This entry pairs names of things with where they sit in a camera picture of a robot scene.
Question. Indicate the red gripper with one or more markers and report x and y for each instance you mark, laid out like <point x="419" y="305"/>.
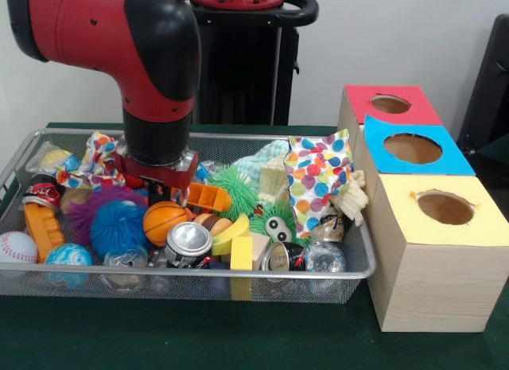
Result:
<point x="163" y="176"/>

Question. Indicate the blue fuzzy ball with eyes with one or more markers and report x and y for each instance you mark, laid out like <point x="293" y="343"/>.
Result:
<point x="118" y="227"/>

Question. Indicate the colourful patterned cloth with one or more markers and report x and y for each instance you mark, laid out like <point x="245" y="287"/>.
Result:
<point x="318" y="175"/>
<point x="91" y="163"/>

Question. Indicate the purple spiky ball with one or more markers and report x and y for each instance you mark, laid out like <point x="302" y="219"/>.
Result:
<point x="79" y="215"/>

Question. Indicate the mint green waffle cloth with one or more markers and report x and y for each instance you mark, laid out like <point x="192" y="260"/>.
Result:
<point x="266" y="153"/>

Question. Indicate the green spiky ball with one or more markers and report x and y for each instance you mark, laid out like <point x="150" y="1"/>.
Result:
<point x="238" y="187"/>
<point x="274" y="225"/>

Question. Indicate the cream yellow waffle cloth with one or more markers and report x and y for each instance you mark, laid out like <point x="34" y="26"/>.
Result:
<point x="350" y="199"/>

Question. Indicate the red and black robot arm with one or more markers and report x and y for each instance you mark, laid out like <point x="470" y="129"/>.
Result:
<point x="119" y="44"/>

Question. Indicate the wooden box with three holes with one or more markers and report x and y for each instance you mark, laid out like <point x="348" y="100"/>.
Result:
<point x="437" y="282"/>

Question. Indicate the small orange basketball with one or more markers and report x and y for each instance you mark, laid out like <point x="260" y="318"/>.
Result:
<point x="165" y="223"/>

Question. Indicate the small orange plastic block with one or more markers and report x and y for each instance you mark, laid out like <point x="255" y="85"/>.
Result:
<point x="211" y="197"/>

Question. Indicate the silver metal can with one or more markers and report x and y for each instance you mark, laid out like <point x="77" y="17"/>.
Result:
<point x="188" y="243"/>

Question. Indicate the yellow plastic block toy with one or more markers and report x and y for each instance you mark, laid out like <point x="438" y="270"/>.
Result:
<point x="238" y="247"/>

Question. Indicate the red soda can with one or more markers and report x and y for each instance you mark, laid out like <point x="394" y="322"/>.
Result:
<point x="44" y="193"/>

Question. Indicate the globe print ball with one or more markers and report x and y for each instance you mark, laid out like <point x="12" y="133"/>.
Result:
<point x="68" y="256"/>

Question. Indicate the orange plastic block toy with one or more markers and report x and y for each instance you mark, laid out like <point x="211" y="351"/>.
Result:
<point x="41" y="231"/>

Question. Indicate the white baseball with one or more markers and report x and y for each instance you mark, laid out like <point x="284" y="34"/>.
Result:
<point x="16" y="247"/>

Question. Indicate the dark green table cloth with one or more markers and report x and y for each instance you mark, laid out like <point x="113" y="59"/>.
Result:
<point x="199" y="338"/>

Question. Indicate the black chair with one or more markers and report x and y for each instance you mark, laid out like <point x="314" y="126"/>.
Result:
<point x="489" y="83"/>

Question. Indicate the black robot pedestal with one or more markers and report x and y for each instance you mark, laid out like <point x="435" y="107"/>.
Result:
<point x="246" y="68"/>

